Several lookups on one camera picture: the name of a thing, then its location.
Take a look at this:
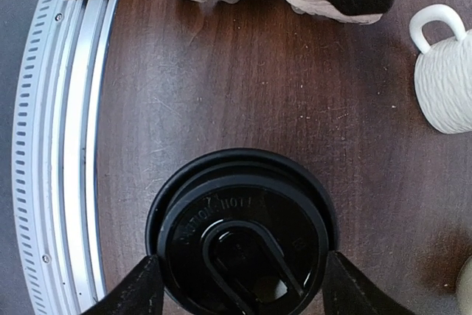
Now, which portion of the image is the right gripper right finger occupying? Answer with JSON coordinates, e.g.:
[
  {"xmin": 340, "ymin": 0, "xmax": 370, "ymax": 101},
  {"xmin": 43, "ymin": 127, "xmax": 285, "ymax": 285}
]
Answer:
[{"xmin": 322, "ymin": 251, "xmax": 414, "ymax": 315}]

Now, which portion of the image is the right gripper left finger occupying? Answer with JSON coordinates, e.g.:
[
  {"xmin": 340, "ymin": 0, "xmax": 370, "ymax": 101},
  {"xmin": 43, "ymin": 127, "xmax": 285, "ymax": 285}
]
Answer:
[{"xmin": 83, "ymin": 255, "xmax": 164, "ymax": 315}]

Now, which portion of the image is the black plastic cup lid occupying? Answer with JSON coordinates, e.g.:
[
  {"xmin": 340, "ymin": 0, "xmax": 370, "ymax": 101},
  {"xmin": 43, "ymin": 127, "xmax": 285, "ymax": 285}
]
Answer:
[{"xmin": 145, "ymin": 148, "xmax": 339, "ymax": 314}]

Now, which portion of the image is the cream ribbed ceramic mug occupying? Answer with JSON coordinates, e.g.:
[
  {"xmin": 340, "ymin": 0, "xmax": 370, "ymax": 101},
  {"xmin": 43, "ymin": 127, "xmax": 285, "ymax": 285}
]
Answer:
[{"xmin": 409, "ymin": 4, "xmax": 471, "ymax": 134}]

